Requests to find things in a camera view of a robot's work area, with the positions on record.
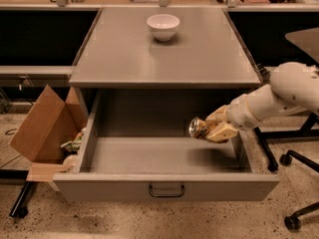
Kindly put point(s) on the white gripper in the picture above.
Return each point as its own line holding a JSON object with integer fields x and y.
{"x": 239, "y": 114}

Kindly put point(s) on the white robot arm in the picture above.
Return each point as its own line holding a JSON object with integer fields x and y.
{"x": 292, "y": 88}

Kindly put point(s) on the open grey top drawer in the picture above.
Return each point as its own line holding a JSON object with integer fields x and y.
{"x": 123, "y": 168}

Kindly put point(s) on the grey cabinet counter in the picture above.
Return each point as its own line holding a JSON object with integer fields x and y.
{"x": 155, "y": 88}

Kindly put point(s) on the black stand leg right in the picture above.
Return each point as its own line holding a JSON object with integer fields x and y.
{"x": 306, "y": 131}

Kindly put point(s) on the black stand leg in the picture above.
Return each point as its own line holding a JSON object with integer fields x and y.
{"x": 306, "y": 131}
{"x": 20, "y": 207}

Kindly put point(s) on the white ceramic bowl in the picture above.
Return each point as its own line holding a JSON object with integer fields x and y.
{"x": 163, "y": 26}

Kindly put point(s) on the trash items in box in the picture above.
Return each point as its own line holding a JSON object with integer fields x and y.
{"x": 71, "y": 148}

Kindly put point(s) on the brown cardboard box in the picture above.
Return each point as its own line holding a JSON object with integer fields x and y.
{"x": 49, "y": 123}

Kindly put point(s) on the black stand leg left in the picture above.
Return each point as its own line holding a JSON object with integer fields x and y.
{"x": 20, "y": 207}

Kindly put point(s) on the black drawer handle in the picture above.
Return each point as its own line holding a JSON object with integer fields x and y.
{"x": 172, "y": 192}

